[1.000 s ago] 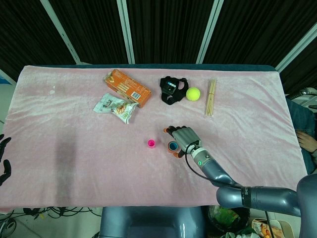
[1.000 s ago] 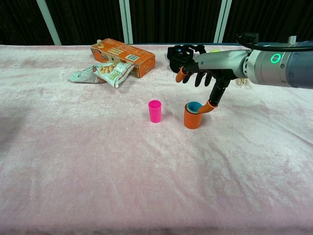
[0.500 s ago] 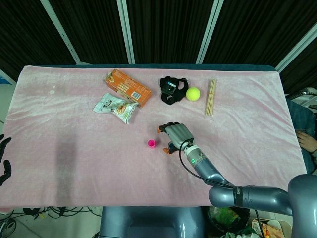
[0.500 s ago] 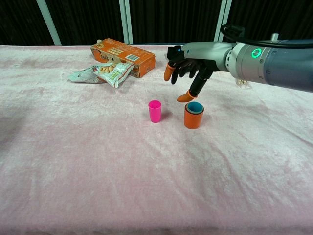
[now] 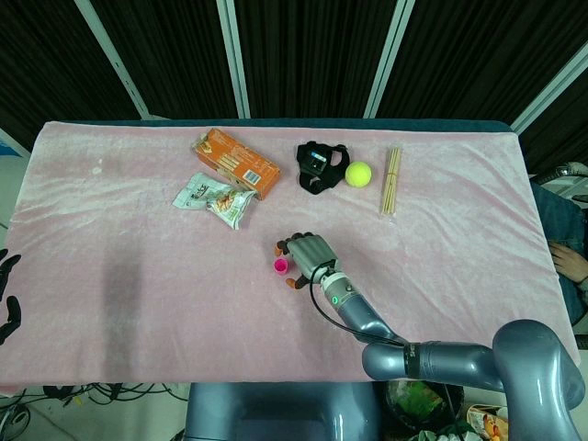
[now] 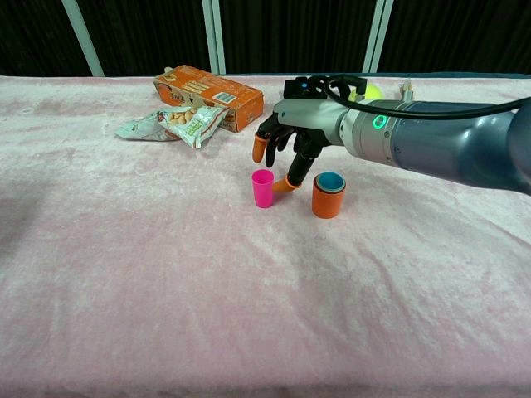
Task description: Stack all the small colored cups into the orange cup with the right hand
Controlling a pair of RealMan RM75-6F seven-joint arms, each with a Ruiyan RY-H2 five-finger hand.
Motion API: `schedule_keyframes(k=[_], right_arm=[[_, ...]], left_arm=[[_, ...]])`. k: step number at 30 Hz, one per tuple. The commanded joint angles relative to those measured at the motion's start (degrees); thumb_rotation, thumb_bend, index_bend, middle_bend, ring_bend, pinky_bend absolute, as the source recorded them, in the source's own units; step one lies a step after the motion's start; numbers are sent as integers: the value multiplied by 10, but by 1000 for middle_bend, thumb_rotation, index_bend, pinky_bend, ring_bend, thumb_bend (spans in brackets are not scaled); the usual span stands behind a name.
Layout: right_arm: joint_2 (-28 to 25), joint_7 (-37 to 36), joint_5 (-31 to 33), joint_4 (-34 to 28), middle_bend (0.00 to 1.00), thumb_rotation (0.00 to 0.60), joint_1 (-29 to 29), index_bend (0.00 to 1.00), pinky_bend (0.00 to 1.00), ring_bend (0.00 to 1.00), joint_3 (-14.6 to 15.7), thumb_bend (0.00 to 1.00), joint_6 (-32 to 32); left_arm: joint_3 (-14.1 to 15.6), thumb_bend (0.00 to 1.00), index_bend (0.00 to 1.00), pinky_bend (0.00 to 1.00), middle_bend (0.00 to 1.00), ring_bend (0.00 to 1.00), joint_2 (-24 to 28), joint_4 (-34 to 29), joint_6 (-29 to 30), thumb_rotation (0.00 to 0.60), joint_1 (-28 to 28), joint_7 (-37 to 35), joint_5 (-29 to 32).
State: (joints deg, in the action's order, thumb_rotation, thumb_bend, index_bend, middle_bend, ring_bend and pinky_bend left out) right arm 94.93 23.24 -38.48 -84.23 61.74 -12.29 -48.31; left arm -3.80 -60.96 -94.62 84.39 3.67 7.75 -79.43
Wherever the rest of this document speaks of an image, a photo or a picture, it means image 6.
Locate light blue plastic cup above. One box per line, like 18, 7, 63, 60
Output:
317, 172, 346, 193

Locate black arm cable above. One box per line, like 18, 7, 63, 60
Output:
323, 74, 531, 121

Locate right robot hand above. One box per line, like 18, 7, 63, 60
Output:
251, 99, 348, 195

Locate white partition frame post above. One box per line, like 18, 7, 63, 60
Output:
363, 0, 394, 75
202, 0, 227, 75
61, 0, 105, 78

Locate white snack bag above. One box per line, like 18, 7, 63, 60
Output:
114, 105, 231, 149

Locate pink plastic cup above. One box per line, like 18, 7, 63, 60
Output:
251, 168, 275, 209

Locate black strap camera mount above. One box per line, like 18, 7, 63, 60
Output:
283, 75, 352, 103

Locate pink velvet cloth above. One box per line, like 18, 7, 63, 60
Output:
0, 74, 531, 398

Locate orange cardboard box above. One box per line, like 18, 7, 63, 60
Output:
153, 65, 266, 133

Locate yellow tennis ball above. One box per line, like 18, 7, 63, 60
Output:
348, 84, 385, 103

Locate orange plastic cup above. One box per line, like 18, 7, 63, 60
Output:
311, 176, 347, 220

